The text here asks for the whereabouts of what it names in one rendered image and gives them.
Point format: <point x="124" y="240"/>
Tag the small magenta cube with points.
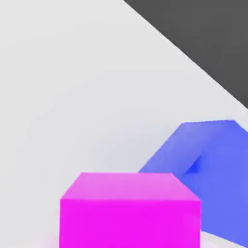
<point x="129" y="217"/>

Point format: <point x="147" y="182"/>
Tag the large blue box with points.
<point x="219" y="174"/>

